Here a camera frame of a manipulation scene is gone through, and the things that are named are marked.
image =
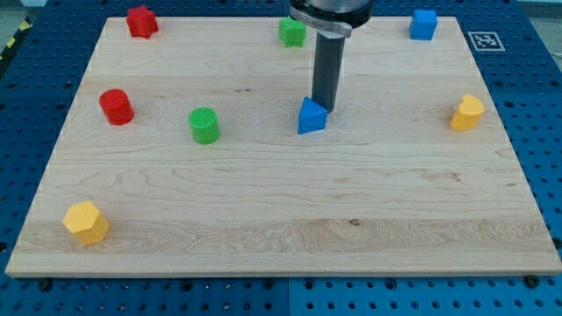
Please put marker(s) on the yellow hexagon block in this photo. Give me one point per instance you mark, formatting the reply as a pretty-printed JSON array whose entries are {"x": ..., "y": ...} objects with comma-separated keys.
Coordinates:
[{"x": 86, "y": 223}]

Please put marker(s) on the green cylinder block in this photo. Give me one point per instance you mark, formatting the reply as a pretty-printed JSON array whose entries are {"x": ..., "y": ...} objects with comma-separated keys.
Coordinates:
[{"x": 204, "y": 125}]

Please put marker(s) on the red star block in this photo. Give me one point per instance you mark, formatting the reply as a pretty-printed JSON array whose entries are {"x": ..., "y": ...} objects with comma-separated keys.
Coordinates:
[{"x": 141, "y": 22}]

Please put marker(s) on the green star block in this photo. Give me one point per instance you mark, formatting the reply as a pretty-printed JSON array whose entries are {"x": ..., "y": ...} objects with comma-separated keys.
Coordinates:
[{"x": 292, "y": 32}]

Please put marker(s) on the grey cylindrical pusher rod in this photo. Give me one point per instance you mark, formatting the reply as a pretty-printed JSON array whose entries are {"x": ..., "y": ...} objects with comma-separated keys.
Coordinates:
[{"x": 326, "y": 68}]

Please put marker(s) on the light wooden board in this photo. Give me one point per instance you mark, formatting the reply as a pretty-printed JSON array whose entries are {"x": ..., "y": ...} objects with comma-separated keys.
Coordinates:
[{"x": 386, "y": 189}]

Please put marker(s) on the white fiducial marker tag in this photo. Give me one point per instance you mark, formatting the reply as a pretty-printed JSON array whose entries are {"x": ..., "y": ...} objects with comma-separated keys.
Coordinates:
[{"x": 485, "y": 41}]

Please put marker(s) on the blue triangle block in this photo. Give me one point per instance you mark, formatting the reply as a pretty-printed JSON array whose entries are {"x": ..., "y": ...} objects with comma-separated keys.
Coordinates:
[{"x": 312, "y": 116}]

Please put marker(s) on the red cylinder block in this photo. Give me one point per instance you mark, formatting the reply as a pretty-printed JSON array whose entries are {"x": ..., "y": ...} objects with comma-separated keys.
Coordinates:
[{"x": 116, "y": 107}]

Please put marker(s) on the yellow heart block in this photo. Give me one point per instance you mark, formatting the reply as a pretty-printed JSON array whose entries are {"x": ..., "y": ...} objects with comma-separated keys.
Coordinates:
[{"x": 468, "y": 114}]

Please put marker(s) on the blue cube block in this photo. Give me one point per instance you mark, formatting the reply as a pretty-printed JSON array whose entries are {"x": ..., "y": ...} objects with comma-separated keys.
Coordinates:
[{"x": 423, "y": 25}]

